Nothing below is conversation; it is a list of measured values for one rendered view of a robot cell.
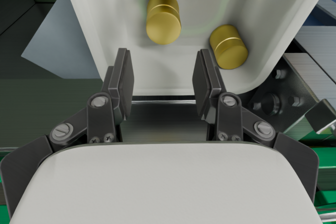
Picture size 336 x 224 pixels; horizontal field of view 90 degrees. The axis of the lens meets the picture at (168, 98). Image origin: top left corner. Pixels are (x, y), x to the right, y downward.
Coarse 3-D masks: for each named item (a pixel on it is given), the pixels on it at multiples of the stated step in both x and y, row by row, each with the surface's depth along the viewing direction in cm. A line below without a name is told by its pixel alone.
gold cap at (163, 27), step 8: (152, 0) 17; (160, 0) 16; (168, 0) 16; (176, 0) 18; (152, 8) 16; (160, 8) 15; (168, 8) 15; (176, 8) 17; (152, 16) 15; (160, 16) 15; (168, 16) 15; (176, 16) 15; (152, 24) 16; (160, 24) 16; (168, 24) 16; (176, 24) 16; (152, 32) 16; (160, 32) 16; (168, 32) 16; (176, 32) 16; (152, 40) 17; (160, 40) 17; (168, 40) 17
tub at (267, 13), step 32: (96, 0) 13; (128, 0) 18; (192, 0) 18; (224, 0) 18; (256, 0) 17; (288, 0) 13; (96, 32) 13; (128, 32) 21; (192, 32) 21; (256, 32) 17; (288, 32) 14; (96, 64) 16; (160, 64) 21; (192, 64) 21; (256, 64) 18
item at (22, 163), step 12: (36, 144) 8; (48, 144) 8; (72, 144) 8; (12, 156) 7; (24, 156) 8; (36, 156) 8; (0, 168) 7; (12, 168) 7; (24, 168) 7; (36, 168) 7; (12, 180) 7; (24, 180) 7; (12, 192) 7; (12, 204) 6
